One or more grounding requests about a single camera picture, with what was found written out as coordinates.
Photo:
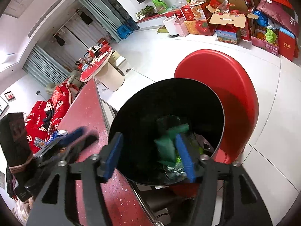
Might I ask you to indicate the green snack bag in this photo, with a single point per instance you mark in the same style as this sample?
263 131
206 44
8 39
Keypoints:
160 6

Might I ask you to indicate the green yellow flat box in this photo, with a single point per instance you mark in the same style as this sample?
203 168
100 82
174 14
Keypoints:
162 29

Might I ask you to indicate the crumpled silver wrapper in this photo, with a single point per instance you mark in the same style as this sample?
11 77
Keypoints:
63 133

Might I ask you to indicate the blue landscape print box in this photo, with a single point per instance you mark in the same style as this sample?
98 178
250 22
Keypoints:
227 36

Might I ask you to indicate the dark red quilted bag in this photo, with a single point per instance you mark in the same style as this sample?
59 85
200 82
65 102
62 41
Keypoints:
279 14

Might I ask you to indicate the dark chair seat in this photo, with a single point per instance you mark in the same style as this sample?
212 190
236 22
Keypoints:
164 202

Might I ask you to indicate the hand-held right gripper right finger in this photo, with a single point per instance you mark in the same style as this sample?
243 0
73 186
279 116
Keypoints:
184 155

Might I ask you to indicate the ceiling air vent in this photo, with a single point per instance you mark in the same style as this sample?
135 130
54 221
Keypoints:
47 16

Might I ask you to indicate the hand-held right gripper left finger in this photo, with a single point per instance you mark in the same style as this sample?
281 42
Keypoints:
112 155

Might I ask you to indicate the dark green wrapper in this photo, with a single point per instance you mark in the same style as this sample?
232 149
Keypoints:
164 146

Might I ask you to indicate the round red-topped coffee table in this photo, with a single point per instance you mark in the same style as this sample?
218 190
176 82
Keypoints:
110 75

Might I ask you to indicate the blue white crumpled plastic bag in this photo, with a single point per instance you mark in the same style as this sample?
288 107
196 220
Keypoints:
53 137

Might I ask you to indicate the bright blue plastic bag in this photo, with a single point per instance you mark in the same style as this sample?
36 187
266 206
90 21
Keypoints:
262 18

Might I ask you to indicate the red round chair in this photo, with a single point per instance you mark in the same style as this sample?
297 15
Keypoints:
223 80

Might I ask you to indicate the red printed sofa cover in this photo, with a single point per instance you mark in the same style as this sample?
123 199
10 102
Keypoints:
37 115

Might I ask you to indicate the small black garment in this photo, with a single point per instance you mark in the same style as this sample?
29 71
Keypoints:
47 120

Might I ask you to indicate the white television cabinet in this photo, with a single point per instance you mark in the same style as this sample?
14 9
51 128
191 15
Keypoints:
152 18

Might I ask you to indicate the open cardboard box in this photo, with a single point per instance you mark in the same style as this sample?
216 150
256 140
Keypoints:
230 20

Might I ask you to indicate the black jacket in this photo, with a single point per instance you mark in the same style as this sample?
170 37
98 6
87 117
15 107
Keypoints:
11 181

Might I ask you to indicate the beige armchair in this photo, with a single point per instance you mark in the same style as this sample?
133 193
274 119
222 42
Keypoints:
50 87

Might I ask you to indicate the blue plastic stool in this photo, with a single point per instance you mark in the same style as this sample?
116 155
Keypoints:
124 31

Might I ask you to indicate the pink fruit box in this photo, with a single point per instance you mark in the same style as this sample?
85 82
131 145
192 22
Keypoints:
265 48

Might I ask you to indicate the small leafy potted plant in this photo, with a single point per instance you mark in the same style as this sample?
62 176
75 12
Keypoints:
147 10

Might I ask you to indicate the white cylindrical bin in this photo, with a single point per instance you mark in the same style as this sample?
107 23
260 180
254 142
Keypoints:
170 27

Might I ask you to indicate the black trash bin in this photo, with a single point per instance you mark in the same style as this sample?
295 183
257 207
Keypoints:
136 122

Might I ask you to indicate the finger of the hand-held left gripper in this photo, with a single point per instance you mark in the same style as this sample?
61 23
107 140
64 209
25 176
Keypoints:
87 142
75 134

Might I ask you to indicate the small green plastic bag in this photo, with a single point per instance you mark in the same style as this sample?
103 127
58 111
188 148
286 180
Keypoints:
271 35

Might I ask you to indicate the silver foil packet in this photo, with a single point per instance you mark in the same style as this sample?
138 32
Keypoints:
174 170

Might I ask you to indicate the pink gift bag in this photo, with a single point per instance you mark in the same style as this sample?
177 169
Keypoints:
182 28

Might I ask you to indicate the grey curtain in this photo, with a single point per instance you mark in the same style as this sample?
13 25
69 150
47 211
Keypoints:
101 11
40 63

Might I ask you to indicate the red waffle print box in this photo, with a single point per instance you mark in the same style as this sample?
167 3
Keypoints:
192 13

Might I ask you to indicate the red gift box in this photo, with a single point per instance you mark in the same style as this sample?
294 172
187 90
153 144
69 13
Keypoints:
287 44

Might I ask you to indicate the red round-pattern cover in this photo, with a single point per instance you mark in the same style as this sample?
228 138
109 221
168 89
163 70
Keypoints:
61 94

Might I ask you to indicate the dark hanging garment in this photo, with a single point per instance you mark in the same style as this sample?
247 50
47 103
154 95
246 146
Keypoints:
86 17
60 40

